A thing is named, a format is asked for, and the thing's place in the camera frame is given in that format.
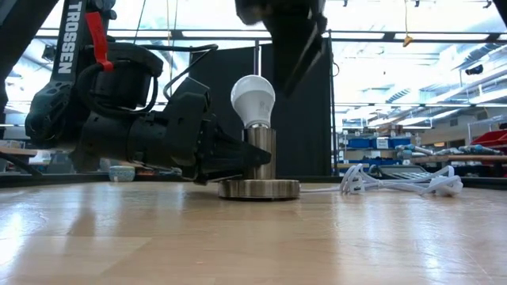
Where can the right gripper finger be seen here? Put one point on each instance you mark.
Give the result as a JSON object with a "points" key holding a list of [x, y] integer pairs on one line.
{"points": [[289, 43], [315, 51]]}

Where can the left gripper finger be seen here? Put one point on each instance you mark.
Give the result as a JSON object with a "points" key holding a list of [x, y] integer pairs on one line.
{"points": [[233, 154], [218, 178]]}

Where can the brushed metal lamp base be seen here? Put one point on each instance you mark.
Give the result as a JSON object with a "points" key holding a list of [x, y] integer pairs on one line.
{"points": [[259, 189]]}

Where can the white lightbulb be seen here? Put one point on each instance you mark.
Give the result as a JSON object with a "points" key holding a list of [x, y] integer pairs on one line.
{"points": [[253, 99]]}

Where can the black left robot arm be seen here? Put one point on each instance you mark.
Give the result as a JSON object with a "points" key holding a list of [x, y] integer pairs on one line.
{"points": [[43, 118]]}

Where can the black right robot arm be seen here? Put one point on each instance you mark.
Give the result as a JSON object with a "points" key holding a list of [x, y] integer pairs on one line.
{"points": [[504, 4]]}

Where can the black divider panel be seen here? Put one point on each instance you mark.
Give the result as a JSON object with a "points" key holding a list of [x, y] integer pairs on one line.
{"points": [[301, 134], [226, 67]]}

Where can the small round ceramic bowl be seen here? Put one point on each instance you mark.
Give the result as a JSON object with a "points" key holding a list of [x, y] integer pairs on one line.
{"points": [[122, 174]]}

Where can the blue storage bin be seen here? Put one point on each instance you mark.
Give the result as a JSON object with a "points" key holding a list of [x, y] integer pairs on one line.
{"points": [[401, 142], [361, 143]]}

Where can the black calculator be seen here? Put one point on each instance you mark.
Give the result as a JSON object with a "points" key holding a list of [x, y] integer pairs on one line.
{"points": [[396, 171]]}

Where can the black ceiling-hung device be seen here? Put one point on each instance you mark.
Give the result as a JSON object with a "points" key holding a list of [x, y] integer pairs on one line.
{"points": [[47, 53], [474, 70]]}

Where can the wooden workbench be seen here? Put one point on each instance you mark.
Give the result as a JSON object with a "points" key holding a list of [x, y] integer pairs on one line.
{"points": [[475, 158], [12, 152]]}

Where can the red storage bin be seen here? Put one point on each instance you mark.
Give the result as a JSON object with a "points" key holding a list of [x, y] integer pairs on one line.
{"points": [[491, 139]]}

